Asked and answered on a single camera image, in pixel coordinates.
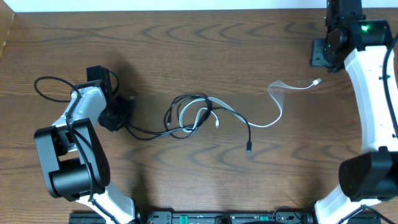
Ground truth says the white ribbon cable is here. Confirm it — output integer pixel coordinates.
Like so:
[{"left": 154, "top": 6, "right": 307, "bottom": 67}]
[{"left": 206, "top": 78, "right": 323, "bottom": 129}]

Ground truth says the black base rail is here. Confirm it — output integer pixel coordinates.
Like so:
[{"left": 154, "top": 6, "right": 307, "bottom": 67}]
[{"left": 68, "top": 209, "right": 381, "bottom": 224}]

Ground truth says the left camera cable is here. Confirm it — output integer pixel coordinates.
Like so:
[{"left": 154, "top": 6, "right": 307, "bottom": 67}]
[{"left": 33, "top": 76, "right": 122, "bottom": 224}]

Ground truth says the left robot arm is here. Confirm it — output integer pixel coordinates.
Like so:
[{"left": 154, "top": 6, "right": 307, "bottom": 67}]
[{"left": 34, "top": 65, "right": 139, "bottom": 223}]

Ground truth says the black usb cable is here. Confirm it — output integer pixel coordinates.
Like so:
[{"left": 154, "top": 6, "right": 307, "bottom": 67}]
[{"left": 124, "top": 94, "right": 252, "bottom": 156}]

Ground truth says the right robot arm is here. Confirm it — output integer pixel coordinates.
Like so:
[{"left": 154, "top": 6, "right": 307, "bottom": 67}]
[{"left": 302, "top": 0, "right": 397, "bottom": 223}]

